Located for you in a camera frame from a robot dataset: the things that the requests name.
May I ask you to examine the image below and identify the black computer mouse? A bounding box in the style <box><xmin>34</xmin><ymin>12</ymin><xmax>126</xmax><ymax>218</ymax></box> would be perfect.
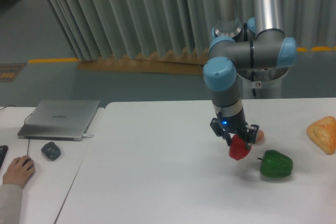
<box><xmin>22</xmin><ymin>158</ymin><xmax>34</xmax><ymax>170</ymax></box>

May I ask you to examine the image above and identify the brown floor sign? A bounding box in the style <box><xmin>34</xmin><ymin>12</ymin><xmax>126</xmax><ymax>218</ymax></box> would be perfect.
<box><xmin>0</xmin><ymin>63</ymin><xmax>26</xmax><ymax>82</ymax></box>

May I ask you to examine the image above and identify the brown egg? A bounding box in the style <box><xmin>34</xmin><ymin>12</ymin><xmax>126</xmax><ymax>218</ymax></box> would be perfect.
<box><xmin>255</xmin><ymin>130</ymin><xmax>265</xmax><ymax>144</ymax></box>

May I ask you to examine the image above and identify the black keyboard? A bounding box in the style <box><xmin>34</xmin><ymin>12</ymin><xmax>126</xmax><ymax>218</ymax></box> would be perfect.
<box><xmin>0</xmin><ymin>145</ymin><xmax>8</xmax><ymax>168</ymax></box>

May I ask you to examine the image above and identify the beige sleeved forearm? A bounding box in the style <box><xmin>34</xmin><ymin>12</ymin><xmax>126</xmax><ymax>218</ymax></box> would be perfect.
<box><xmin>1</xmin><ymin>184</ymin><xmax>22</xmax><ymax>223</ymax></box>

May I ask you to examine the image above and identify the green bell pepper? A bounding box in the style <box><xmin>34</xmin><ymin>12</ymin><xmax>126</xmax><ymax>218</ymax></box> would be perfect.
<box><xmin>258</xmin><ymin>150</ymin><xmax>293</xmax><ymax>178</ymax></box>

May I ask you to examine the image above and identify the black pedestal cable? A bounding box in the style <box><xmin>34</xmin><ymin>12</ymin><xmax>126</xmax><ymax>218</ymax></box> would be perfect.
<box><xmin>250</xmin><ymin>70</ymin><xmax>257</xmax><ymax>97</ymax></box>

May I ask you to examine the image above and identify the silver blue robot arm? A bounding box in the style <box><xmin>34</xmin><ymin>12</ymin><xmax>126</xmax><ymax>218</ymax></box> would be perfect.
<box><xmin>203</xmin><ymin>0</ymin><xmax>297</xmax><ymax>150</ymax></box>

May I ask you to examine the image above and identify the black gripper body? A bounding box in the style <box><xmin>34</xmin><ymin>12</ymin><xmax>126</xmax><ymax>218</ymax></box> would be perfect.
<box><xmin>210</xmin><ymin>109</ymin><xmax>247</xmax><ymax>138</ymax></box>

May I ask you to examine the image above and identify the grey-green pleated curtain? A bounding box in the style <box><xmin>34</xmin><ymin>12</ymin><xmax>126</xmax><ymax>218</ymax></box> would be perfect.
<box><xmin>47</xmin><ymin>0</ymin><xmax>335</xmax><ymax>61</ymax></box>

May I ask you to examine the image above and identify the silver closed laptop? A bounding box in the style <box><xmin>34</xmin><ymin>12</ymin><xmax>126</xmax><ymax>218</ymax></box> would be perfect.
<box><xmin>17</xmin><ymin>100</ymin><xmax>100</xmax><ymax>141</ymax></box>

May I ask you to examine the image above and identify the brown cardboard sheet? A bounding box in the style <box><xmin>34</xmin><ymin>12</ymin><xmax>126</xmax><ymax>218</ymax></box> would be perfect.
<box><xmin>77</xmin><ymin>50</ymin><xmax>208</xmax><ymax>76</ymax></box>

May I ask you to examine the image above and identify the red bell pepper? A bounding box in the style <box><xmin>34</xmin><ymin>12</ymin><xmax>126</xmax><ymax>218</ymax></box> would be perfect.
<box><xmin>229</xmin><ymin>134</ymin><xmax>251</xmax><ymax>161</ymax></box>

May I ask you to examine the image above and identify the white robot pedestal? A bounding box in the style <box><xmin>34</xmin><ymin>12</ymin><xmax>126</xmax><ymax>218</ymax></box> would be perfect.
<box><xmin>237</xmin><ymin>68</ymin><xmax>289</xmax><ymax>99</ymax></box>

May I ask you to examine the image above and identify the black mouse cable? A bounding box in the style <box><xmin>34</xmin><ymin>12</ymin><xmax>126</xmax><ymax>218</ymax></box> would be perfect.
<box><xmin>0</xmin><ymin>105</ymin><xmax>36</xmax><ymax>157</ymax></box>

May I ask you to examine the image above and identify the person's hand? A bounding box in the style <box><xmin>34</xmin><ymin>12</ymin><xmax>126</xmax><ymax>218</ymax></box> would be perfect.
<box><xmin>3</xmin><ymin>155</ymin><xmax>36</xmax><ymax>189</ymax></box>

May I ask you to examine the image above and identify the orange bread loaf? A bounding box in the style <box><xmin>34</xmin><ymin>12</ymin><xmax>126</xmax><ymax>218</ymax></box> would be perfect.
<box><xmin>306</xmin><ymin>116</ymin><xmax>335</xmax><ymax>155</ymax></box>

